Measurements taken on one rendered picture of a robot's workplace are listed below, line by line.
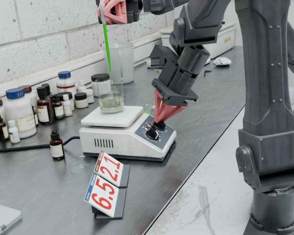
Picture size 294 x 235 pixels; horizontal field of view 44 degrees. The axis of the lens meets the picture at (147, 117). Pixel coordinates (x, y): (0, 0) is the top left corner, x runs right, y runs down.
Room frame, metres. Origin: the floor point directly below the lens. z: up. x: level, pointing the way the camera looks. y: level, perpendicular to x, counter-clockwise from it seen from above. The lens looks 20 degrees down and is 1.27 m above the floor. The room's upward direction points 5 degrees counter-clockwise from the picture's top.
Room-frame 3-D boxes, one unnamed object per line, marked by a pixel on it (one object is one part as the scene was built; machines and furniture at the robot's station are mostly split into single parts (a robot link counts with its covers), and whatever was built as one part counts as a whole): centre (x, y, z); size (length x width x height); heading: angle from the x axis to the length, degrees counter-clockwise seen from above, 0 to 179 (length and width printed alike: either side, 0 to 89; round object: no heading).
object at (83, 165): (0.71, 0.15, 0.91); 0.06 x 0.06 x 0.02
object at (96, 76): (1.30, 0.16, 0.94); 0.07 x 0.07 x 0.07
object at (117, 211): (0.57, 0.08, 0.92); 0.09 x 0.06 x 0.04; 177
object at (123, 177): (0.67, 0.08, 0.92); 0.09 x 0.06 x 0.04; 177
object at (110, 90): (0.83, 0.08, 1.03); 0.07 x 0.06 x 0.08; 72
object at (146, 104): (0.97, 0.01, 0.93); 0.04 x 0.04 x 0.06
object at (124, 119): (0.82, 0.08, 0.98); 0.12 x 0.12 x 0.01; 71
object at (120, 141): (0.81, 0.06, 0.94); 0.22 x 0.13 x 0.08; 71
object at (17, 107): (0.95, 0.35, 0.96); 0.07 x 0.07 x 0.13
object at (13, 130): (0.90, 0.36, 0.93); 0.02 x 0.02 x 0.06
